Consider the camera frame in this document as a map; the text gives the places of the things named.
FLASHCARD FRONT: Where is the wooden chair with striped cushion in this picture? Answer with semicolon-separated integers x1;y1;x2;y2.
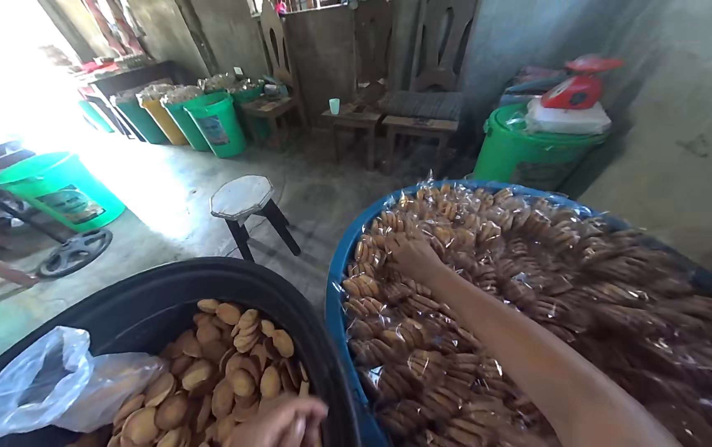
379;0;480;176

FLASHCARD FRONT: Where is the person's left hand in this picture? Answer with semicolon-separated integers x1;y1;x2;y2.
231;395;330;447

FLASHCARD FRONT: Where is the yellow bucket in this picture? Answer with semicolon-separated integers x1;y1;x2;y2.
136;84;189;147

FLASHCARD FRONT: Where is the large blue tub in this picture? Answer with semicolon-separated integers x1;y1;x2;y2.
325;179;712;447

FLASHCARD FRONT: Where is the window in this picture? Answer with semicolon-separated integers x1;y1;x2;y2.
247;0;357;17

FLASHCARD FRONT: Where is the person's right hand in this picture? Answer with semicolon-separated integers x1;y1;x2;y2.
384;228;451;289

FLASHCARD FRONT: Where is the dark wooden table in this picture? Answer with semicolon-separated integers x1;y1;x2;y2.
72;53;190;141

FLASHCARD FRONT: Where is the black spoked wheel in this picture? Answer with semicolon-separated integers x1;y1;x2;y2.
37;228;114;279

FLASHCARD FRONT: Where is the person's right forearm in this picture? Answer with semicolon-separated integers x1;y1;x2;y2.
431;268;685;447

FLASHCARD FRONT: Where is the pile of round brown biscuits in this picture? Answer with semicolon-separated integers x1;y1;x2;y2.
65;298;311;447

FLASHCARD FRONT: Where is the stool with white octagonal seat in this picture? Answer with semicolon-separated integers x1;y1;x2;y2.
209;174;302;263

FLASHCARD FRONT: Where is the green bucket with picture label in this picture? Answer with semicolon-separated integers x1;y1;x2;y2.
0;151;126;233
183;92;248;159

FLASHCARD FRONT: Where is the clear plastic bag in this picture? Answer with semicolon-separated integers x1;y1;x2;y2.
0;326;167;447

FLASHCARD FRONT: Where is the large black tub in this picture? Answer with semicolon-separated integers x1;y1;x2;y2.
0;256;362;447

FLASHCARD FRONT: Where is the red kitchen scale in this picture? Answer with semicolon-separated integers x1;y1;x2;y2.
540;54;625;111

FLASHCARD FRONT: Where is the large green lidded drum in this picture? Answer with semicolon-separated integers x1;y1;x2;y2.
469;102;610;191

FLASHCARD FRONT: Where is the white styrofoam box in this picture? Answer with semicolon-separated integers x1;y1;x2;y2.
525;97;613;136

